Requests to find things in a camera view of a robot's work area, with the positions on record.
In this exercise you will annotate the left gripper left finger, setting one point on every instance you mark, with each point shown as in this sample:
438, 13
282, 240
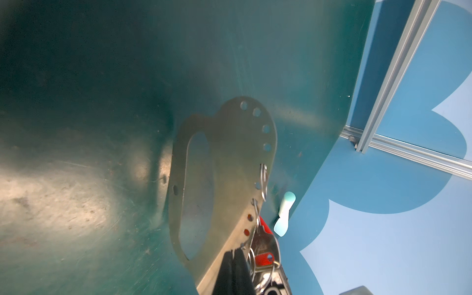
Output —
225, 280

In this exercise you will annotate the light blue toy shovel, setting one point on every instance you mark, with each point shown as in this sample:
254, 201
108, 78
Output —
281, 225

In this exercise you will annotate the aluminium frame rear bar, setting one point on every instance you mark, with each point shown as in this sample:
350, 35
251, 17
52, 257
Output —
430, 158

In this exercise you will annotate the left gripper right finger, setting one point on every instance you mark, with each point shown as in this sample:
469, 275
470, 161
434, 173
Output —
243, 284

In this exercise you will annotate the key with red tag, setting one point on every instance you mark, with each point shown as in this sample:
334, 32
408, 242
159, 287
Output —
264, 259

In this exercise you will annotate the aluminium frame right post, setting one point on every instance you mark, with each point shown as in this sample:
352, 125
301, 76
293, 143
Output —
400, 28

